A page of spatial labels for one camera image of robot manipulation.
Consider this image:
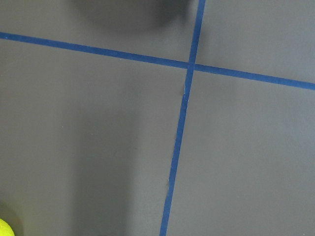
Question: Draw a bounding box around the yellow lemon near board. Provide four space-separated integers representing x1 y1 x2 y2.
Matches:
0 219 15 236

